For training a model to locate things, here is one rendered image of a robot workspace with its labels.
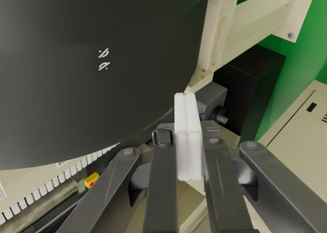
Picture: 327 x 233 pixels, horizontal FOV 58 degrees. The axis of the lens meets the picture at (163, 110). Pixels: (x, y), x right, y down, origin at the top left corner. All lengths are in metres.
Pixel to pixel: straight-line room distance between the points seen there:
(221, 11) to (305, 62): 0.97
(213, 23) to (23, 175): 0.52
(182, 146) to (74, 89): 0.18
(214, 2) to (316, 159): 0.71
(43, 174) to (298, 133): 0.93
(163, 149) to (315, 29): 1.44
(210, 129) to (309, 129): 1.12
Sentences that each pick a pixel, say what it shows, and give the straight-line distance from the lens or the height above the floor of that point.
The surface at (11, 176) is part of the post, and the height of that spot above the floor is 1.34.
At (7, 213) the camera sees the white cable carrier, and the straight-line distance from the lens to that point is 0.72.
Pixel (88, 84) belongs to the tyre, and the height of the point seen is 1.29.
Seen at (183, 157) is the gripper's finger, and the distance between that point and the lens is 0.17.
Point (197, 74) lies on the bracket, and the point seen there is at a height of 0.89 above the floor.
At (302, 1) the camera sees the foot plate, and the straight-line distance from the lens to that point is 1.54.
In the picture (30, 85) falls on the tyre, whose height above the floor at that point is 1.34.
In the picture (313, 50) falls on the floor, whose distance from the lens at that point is 1.59.
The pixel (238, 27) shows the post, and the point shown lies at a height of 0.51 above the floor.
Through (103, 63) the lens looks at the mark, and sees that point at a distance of 0.31.
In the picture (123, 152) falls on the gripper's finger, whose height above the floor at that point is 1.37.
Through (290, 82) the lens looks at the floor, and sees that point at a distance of 1.69.
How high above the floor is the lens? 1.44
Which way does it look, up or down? 37 degrees down
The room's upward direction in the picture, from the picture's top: 124 degrees counter-clockwise
